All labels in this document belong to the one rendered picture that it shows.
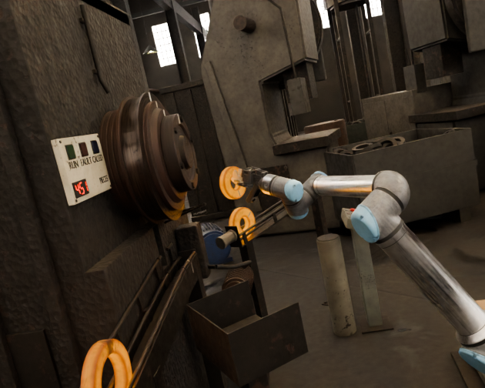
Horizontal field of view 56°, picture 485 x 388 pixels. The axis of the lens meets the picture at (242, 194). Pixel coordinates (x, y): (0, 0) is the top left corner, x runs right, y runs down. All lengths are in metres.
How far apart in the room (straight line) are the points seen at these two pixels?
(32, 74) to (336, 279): 1.67
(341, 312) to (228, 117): 2.49
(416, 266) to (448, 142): 2.46
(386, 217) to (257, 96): 2.95
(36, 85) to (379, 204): 1.06
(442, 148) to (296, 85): 1.27
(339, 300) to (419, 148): 1.78
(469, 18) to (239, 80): 2.05
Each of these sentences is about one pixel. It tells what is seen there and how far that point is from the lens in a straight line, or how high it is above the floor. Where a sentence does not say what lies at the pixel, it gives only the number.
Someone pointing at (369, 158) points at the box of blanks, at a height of 0.68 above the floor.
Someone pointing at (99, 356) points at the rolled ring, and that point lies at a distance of 1.09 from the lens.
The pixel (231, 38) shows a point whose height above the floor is 1.91.
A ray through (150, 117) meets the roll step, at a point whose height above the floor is 1.26.
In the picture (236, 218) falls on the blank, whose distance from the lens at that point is 2.13.
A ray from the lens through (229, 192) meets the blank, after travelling 2.10.
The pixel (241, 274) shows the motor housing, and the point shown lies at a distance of 2.04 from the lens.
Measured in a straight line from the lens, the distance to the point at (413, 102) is 5.29.
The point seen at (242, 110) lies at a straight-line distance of 4.35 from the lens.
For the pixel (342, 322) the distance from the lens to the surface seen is 2.47.
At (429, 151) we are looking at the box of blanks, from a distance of 3.88.
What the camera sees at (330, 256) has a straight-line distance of 2.33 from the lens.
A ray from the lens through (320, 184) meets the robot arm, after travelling 1.97.
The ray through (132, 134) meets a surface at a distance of 1.50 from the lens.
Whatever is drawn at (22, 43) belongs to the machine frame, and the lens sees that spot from 1.34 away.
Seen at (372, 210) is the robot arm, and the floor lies 0.82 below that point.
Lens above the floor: 1.19
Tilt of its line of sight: 9 degrees down
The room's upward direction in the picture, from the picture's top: 12 degrees counter-clockwise
